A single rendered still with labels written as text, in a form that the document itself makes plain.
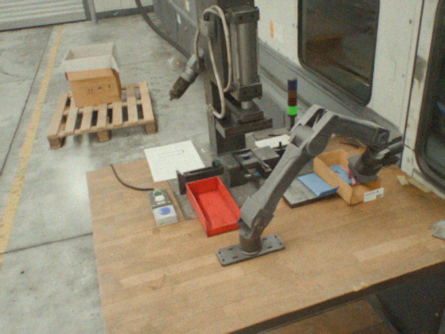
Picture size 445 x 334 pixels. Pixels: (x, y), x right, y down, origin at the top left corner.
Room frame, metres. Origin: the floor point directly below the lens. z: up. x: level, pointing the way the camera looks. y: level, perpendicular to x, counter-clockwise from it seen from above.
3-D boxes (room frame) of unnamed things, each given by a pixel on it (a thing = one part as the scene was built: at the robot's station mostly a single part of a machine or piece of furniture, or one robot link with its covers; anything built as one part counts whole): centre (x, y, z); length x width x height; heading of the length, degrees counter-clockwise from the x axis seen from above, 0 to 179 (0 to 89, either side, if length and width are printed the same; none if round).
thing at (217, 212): (1.22, 0.04, 0.93); 0.25 x 0.12 x 0.06; 16
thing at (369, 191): (1.32, -0.44, 0.93); 0.25 x 0.13 x 0.08; 16
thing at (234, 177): (1.43, -0.10, 0.94); 0.20 x 0.10 x 0.07; 106
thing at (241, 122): (1.50, -0.07, 1.22); 0.26 x 0.18 x 0.30; 16
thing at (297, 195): (1.29, -0.28, 0.91); 0.17 x 0.16 x 0.02; 106
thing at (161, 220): (1.20, 0.21, 0.90); 0.07 x 0.07 x 0.06; 16
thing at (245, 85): (1.43, -0.10, 1.37); 0.11 x 0.09 x 0.30; 106
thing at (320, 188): (1.29, -0.33, 0.93); 0.15 x 0.07 x 0.03; 20
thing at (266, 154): (1.43, -0.10, 0.98); 0.20 x 0.10 x 0.01; 106
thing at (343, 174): (1.35, -0.42, 0.92); 0.15 x 0.07 x 0.03; 16
